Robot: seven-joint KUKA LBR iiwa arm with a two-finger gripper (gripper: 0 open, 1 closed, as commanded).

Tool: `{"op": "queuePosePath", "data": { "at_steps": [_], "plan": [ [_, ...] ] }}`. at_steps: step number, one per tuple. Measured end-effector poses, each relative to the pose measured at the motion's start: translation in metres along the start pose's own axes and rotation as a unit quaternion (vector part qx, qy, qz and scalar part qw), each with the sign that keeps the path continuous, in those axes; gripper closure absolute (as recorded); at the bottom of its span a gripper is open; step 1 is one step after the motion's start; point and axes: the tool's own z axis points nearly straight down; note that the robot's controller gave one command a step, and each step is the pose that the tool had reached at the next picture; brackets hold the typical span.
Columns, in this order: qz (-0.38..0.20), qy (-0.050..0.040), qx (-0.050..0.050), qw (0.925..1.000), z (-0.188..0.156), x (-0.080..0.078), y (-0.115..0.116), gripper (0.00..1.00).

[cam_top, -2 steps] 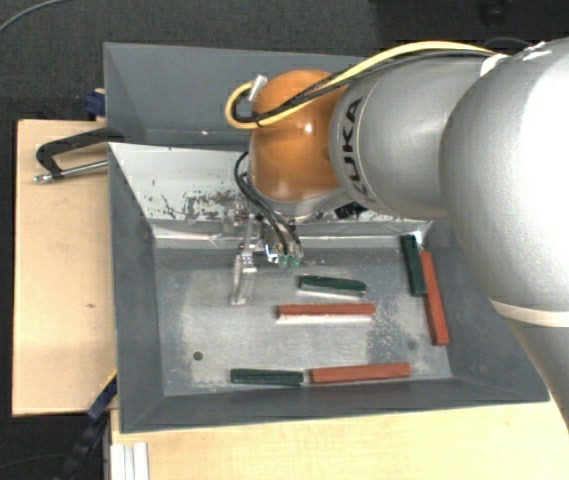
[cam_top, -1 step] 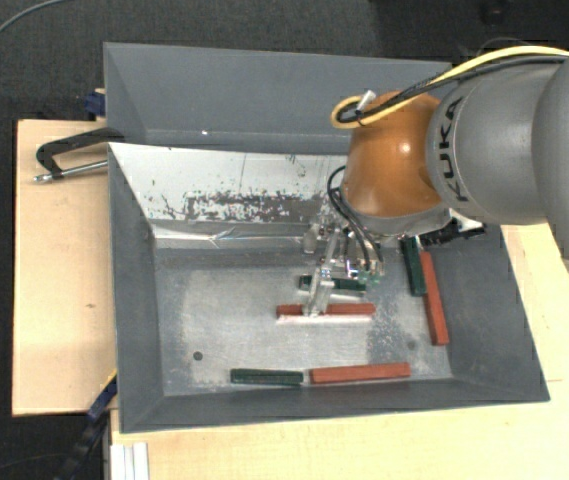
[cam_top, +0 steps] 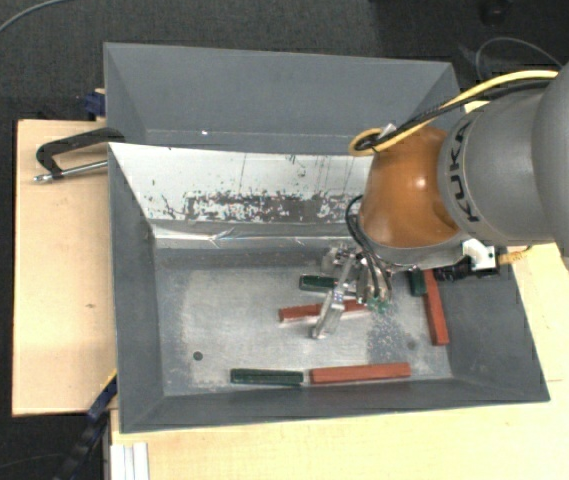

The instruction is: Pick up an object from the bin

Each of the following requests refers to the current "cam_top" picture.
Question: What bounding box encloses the pale wood flat board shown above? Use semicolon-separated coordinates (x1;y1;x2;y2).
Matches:
11;118;119;418

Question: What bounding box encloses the grey metal bin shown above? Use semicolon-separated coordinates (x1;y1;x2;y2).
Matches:
102;41;552;435

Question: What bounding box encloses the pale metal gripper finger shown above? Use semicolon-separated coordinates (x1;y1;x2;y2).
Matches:
310;290;341;341
324;292;347;333

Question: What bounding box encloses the black cylinder on white bracket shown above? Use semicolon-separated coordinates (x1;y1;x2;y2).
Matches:
433;239;498;283

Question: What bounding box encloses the red-brown flat block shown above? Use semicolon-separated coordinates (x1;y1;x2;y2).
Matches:
422;268;451;347
278;299;371;325
308;362;412;386

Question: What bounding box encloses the dark green flat block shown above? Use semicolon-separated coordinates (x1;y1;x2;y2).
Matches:
409;267;428;298
298;274;341;292
229;368;306;387

